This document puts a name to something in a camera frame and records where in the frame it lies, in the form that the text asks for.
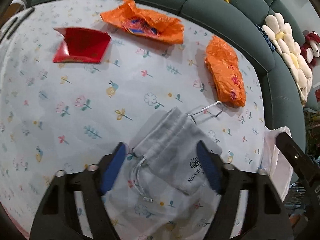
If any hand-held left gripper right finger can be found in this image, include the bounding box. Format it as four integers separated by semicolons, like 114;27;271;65
196;141;293;240

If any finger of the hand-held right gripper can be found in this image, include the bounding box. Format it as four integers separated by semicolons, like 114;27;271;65
275;132;320;180

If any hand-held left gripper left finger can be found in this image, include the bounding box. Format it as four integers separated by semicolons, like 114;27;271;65
29;142;127;240

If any bin with white bag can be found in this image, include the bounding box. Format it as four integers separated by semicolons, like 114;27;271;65
260;126;294;200

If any grey drawstring pouch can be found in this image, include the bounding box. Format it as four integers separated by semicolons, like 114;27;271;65
129;101;224;203

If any orange plastic bag pink print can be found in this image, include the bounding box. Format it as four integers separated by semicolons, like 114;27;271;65
205;35;247;108

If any torn red envelope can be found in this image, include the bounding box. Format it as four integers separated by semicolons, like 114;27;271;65
52;27;112;64

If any orange plastic bag blue print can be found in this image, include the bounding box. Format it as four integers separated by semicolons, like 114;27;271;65
100;0;185;45

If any dark leafy plant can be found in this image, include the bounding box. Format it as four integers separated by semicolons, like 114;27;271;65
304;109;320;155

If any floral light blue tablecloth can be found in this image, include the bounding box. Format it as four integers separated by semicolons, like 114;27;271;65
0;0;265;240

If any red monkey plush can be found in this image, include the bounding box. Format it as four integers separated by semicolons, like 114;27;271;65
300;31;320;70

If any blue beaded scrunchie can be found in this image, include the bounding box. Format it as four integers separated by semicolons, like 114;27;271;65
255;24;275;53

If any black remote control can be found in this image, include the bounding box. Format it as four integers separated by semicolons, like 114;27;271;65
19;7;35;22
6;17;20;39

